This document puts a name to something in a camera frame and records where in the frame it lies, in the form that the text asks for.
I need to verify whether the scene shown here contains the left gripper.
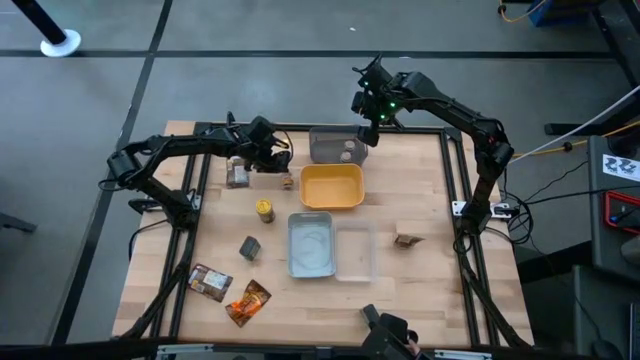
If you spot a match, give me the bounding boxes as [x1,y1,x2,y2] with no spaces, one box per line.
[242,116,294,174]

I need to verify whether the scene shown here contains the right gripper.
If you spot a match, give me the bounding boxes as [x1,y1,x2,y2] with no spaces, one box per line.
[351,55,401,148]

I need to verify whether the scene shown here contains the yellow-lid brown spice jar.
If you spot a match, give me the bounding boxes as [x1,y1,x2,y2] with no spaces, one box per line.
[255,198,276,225]

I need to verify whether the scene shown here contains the green spice tin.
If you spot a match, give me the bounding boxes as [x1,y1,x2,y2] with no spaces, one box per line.
[238,235,262,262]

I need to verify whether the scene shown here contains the orange brown spice packet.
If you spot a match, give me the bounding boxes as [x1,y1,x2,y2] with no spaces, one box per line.
[393,233,425,250]

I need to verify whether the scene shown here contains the dark grey plastic bin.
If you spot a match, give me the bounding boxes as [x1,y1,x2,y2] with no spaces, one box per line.
[308,124,370,166]

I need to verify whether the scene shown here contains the yellow plastic bin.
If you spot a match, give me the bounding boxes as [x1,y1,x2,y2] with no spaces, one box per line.
[298,163,366,211]

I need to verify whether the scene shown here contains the white plastic bin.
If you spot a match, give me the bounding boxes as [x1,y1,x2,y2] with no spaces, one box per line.
[287,210,337,280]

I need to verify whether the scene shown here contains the clear plastic bin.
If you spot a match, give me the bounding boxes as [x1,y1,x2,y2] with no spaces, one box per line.
[333,219,377,283]

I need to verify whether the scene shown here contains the brown packet white label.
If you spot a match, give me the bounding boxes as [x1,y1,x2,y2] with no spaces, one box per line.
[187,263,235,303]

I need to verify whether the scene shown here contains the blue box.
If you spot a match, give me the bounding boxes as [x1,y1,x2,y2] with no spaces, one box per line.
[527,0,601,27]

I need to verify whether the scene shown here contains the black cabinet with sticker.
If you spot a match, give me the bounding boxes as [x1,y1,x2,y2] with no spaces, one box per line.
[587,134,640,271]

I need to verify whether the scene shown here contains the red-framed device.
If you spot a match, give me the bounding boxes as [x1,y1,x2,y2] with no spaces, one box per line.
[602,189,640,236]

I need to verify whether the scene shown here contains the black aluminium table frame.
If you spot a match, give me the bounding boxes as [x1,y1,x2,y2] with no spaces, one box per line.
[119,110,534,351]

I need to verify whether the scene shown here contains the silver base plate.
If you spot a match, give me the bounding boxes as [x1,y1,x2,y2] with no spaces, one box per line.
[452,200,512,219]

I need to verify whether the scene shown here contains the black cable bundle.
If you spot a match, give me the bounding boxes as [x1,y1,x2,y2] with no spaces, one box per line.
[452,159,604,256]

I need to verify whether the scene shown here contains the orange cable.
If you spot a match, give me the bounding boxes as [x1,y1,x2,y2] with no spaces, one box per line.
[497,0,546,24]

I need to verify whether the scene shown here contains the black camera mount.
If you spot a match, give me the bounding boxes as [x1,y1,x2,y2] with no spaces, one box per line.
[359,303,422,360]

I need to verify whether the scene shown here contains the white cable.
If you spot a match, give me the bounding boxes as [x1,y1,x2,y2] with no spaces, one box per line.
[494,84,640,171]

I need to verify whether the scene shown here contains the yellow cable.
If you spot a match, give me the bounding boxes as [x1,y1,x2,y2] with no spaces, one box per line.
[512,119,640,159]

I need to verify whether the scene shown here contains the black post white base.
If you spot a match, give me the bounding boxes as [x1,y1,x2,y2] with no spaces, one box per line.
[10,0,82,58]

